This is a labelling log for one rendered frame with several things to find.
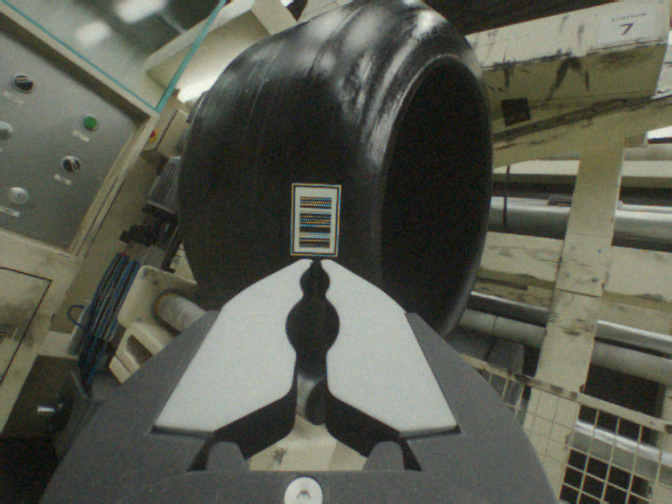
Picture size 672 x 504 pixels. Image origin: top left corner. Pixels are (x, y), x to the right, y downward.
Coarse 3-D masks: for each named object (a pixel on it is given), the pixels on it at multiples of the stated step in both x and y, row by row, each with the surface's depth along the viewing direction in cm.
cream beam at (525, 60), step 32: (640, 0) 58; (480, 32) 78; (512, 32) 72; (544, 32) 67; (576, 32) 63; (480, 64) 73; (512, 64) 69; (544, 64) 65; (576, 64) 63; (608, 64) 60; (640, 64) 57; (512, 96) 76; (544, 96) 73; (576, 96) 70; (608, 96) 66; (640, 96) 63
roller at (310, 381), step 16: (160, 304) 48; (176, 304) 46; (192, 304) 46; (176, 320) 44; (192, 320) 42; (304, 368) 31; (304, 384) 29; (320, 384) 28; (304, 400) 28; (320, 400) 28; (304, 416) 28; (320, 416) 28
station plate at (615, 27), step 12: (624, 12) 58; (636, 12) 57; (648, 12) 56; (600, 24) 60; (612, 24) 59; (624, 24) 57; (636, 24) 56; (648, 24) 55; (600, 36) 59; (612, 36) 58; (624, 36) 57; (636, 36) 55
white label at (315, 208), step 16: (304, 192) 26; (320, 192) 26; (336, 192) 26; (304, 208) 26; (320, 208) 26; (336, 208) 26; (304, 224) 26; (320, 224) 26; (336, 224) 26; (304, 240) 27; (320, 240) 27; (336, 240) 27; (336, 256) 27
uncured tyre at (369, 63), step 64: (384, 0) 31; (256, 64) 33; (320, 64) 27; (384, 64) 28; (448, 64) 38; (192, 128) 37; (256, 128) 28; (320, 128) 26; (384, 128) 28; (448, 128) 63; (192, 192) 35; (256, 192) 28; (384, 192) 29; (448, 192) 70; (192, 256) 38; (256, 256) 29; (320, 256) 27; (384, 256) 78; (448, 256) 70; (320, 320) 30; (448, 320) 53
